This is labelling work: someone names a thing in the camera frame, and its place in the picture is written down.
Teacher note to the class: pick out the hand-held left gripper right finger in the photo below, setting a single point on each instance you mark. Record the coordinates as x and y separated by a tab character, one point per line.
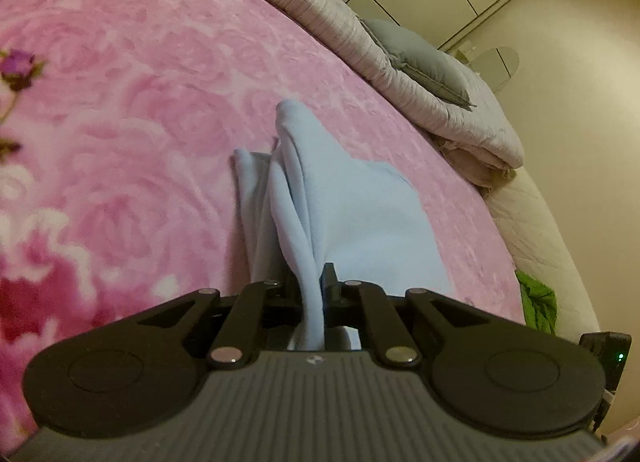
330	294

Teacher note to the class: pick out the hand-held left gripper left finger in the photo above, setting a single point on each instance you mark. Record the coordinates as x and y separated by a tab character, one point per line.
277	298

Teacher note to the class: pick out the light blue sweatshirt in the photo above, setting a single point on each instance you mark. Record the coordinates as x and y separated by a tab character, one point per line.
360	222

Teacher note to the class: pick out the green cloth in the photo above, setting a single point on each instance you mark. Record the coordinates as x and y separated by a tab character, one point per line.
540	302

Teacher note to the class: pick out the cream headboard cushion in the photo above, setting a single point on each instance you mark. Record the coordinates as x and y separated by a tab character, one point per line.
545	242

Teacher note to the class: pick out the beige folded blanket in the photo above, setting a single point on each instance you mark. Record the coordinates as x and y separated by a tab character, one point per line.
470	166

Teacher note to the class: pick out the grey striped quilt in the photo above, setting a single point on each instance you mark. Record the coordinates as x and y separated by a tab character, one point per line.
450	116

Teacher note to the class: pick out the pink floral blanket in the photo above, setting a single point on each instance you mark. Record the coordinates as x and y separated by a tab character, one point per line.
150	91

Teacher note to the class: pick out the grey pillow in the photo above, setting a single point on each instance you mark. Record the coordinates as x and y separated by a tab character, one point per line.
430	61

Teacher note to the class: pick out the oval mirror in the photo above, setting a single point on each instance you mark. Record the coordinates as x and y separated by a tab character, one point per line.
497	66

